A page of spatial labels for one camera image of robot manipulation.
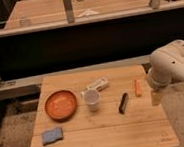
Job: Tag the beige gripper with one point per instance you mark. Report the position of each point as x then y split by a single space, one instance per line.
156 97

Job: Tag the black eraser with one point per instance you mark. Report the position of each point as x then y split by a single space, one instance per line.
123 104

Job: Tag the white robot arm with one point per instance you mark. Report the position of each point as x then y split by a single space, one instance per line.
167 62

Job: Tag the white ceramic cup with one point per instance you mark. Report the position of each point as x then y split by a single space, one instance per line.
91 98

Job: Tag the orange plate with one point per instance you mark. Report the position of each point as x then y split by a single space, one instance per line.
61 105

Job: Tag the white crumpled paper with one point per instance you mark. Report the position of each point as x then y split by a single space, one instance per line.
88 12

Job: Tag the blue sponge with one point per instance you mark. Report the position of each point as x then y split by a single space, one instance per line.
51 136

